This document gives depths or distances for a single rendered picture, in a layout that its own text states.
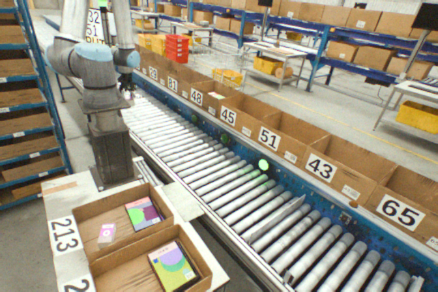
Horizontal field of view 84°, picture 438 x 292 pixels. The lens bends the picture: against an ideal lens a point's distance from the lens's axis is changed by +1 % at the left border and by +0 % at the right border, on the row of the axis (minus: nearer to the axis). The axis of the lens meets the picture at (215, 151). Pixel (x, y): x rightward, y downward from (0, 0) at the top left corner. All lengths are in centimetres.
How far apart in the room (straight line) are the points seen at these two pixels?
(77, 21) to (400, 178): 185
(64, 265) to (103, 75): 83
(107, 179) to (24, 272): 102
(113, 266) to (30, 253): 127
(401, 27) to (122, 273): 574
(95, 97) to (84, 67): 14
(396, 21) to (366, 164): 451
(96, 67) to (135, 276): 91
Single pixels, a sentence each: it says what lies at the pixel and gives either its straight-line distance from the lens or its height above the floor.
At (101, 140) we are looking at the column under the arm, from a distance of 137.
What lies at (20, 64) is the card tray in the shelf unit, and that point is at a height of 120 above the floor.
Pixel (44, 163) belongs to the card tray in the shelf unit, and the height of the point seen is 40.
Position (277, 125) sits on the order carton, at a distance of 192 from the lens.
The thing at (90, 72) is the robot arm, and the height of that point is 138.
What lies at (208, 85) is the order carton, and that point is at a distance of 232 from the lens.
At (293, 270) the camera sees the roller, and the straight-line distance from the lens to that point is 124.
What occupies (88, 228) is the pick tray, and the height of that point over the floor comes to 76.
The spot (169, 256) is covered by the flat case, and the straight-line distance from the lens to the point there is 112.
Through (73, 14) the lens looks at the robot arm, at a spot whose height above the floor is 159.
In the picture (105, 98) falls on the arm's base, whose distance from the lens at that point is 129.
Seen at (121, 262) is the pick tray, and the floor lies 76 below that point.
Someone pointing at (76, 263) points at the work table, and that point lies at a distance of 124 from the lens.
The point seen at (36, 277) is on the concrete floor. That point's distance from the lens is 223.
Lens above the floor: 174
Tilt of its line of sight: 33 degrees down
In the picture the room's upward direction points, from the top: 6 degrees clockwise
